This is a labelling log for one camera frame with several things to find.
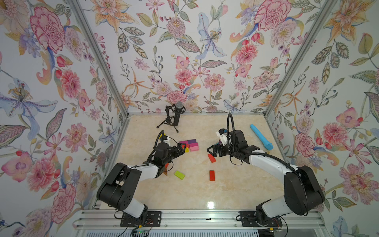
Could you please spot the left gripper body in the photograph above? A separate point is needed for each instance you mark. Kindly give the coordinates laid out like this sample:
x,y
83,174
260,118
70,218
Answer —
x,y
171,154

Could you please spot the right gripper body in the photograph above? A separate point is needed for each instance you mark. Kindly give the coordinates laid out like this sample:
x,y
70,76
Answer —
x,y
228,149

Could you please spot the pink rectangular block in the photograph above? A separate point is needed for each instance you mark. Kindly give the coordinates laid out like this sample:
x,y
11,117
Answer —
x,y
194,148

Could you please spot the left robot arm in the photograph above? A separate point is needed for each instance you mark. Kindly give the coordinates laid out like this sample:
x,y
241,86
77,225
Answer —
x,y
119,187

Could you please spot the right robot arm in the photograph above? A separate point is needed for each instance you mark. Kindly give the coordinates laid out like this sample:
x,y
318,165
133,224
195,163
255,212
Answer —
x,y
302,191

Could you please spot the lime green block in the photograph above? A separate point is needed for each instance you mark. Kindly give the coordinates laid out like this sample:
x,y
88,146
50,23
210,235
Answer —
x,y
179,175

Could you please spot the light blue cylinder toy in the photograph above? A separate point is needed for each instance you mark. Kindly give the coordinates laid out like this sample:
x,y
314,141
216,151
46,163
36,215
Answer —
x,y
267,145

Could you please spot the red block front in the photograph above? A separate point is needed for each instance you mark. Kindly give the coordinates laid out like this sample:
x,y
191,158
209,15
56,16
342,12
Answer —
x,y
212,175

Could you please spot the black microphone on tripod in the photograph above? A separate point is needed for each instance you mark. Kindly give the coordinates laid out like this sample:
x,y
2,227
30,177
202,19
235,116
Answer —
x,y
173,114

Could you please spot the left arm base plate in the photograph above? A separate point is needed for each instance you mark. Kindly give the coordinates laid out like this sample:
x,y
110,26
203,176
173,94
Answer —
x,y
147,219

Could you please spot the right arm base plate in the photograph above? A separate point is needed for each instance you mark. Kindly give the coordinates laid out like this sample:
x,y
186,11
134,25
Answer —
x,y
251,218

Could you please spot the aluminium front rail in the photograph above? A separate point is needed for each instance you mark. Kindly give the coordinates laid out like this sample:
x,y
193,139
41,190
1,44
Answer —
x,y
191,219

